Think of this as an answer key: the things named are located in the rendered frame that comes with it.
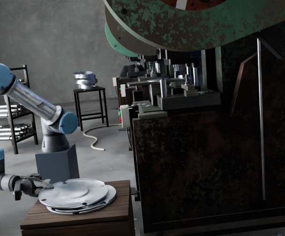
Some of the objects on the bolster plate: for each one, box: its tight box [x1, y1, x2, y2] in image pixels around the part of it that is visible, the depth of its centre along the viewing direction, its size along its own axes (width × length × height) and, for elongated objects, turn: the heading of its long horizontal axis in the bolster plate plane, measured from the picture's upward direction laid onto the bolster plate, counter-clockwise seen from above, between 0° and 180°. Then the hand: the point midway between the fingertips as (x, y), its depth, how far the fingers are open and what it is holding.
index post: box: [160, 78, 167, 98], centre depth 175 cm, size 3×3×10 cm
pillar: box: [193, 67, 198, 87], centre depth 184 cm, size 2×2×14 cm
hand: (50, 188), depth 152 cm, fingers closed, pressing on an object
